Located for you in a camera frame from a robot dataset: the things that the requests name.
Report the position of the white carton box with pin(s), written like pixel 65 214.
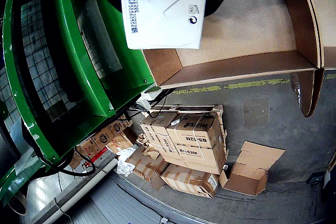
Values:
pixel 162 11

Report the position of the small logo cardboard box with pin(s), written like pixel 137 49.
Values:
pixel 119 127
pixel 103 138

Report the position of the large BS printed cardboard box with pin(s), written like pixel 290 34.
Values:
pixel 199 140

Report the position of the medium printed cardboard box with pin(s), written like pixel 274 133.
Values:
pixel 155 132

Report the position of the empty open cardboard box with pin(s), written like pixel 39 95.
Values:
pixel 249 171

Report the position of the taped flat cardboard box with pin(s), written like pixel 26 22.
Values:
pixel 147 166

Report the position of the taped low cardboard box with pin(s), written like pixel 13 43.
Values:
pixel 189 182

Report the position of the grey paper sheet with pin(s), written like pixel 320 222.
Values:
pixel 99 37

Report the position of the green metal shelf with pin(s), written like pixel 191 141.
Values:
pixel 68 51

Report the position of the white power strip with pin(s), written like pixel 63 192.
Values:
pixel 147 98

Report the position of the white plastic bag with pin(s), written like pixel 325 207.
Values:
pixel 126 163

